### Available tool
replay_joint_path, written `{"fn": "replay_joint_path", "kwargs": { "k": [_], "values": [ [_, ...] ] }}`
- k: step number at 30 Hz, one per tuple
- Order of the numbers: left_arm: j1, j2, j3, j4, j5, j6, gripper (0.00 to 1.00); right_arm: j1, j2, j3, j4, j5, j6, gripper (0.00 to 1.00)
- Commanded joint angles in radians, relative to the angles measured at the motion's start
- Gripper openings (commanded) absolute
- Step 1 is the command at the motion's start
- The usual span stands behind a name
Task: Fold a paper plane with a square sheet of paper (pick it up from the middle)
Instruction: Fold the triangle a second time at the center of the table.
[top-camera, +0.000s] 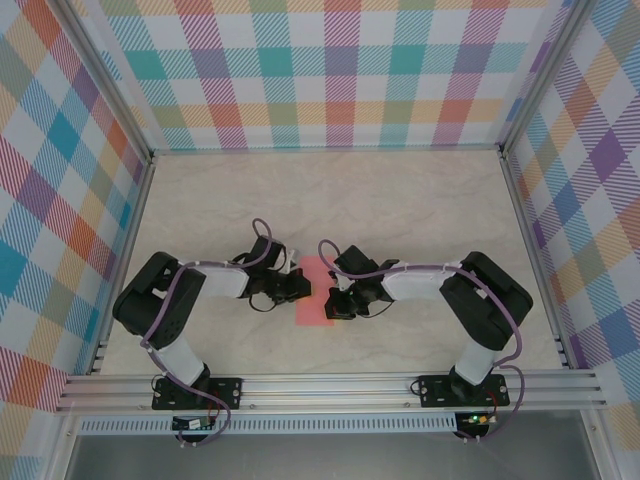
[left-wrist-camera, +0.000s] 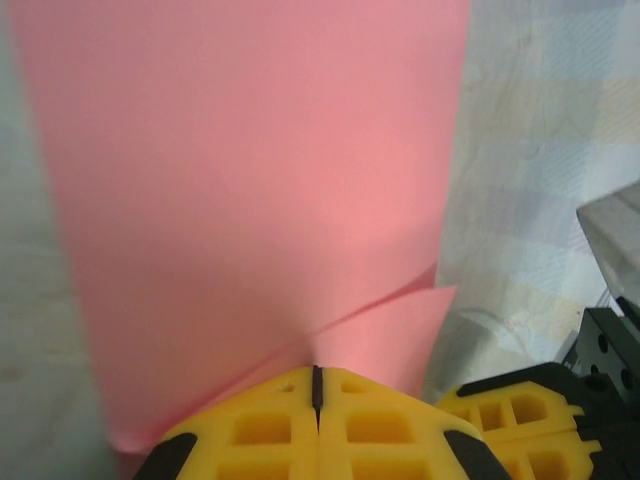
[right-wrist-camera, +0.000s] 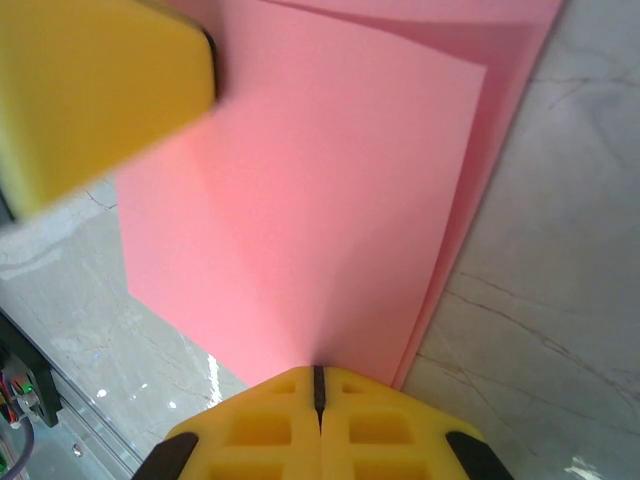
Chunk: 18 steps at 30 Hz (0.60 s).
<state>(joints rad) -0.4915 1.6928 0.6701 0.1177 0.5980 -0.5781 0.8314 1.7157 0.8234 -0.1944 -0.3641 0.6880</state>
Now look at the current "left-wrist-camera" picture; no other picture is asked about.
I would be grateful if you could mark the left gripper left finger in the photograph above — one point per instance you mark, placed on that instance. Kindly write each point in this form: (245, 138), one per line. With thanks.
(260, 430)

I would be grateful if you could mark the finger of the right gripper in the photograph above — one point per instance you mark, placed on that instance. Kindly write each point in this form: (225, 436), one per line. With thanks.
(550, 460)
(520, 410)

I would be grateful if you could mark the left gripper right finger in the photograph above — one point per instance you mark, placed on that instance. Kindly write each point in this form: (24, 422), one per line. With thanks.
(380, 430)

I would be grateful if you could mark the pink paper sheet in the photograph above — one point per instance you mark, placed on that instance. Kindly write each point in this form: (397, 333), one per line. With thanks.
(250, 175)

